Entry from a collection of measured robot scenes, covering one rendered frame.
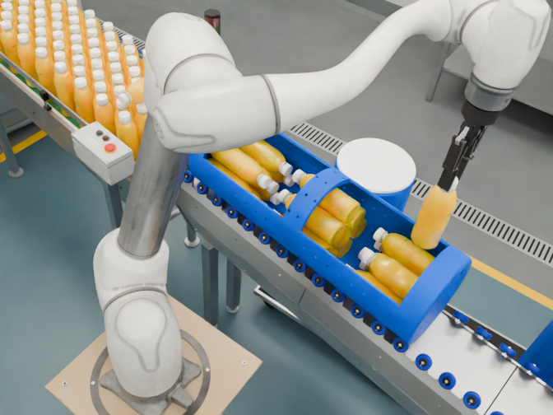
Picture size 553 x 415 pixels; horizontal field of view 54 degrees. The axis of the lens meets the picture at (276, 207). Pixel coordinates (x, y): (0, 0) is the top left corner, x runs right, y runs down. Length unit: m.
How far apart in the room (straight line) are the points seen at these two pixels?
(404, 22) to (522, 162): 2.92
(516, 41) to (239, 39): 3.62
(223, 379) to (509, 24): 1.01
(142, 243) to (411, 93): 3.23
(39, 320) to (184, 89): 2.08
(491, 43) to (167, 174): 0.65
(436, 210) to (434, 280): 0.19
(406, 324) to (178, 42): 0.90
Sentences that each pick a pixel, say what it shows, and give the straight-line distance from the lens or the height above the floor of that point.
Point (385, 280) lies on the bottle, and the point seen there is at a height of 1.13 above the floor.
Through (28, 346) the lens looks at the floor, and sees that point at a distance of 2.77.
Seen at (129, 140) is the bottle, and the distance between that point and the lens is 1.98.
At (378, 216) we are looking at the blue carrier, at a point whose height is 1.08.
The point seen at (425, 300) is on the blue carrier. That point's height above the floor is 1.19.
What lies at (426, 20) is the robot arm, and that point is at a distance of 1.14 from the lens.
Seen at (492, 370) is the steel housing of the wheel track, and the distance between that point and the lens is 1.70.
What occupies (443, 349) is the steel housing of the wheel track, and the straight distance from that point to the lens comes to 1.68.
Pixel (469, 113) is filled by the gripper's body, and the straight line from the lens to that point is 1.17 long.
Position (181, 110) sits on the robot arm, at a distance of 0.84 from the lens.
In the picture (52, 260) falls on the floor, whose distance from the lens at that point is 3.01.
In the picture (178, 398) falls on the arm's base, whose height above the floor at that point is 1.04.
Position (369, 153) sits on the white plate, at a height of 1.04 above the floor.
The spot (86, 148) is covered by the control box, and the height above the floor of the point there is 1.09.
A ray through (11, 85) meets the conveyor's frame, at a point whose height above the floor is 0.87.
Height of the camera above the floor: 2.31
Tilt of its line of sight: 47 degrees down
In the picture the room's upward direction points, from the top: 7 degrees clockwise
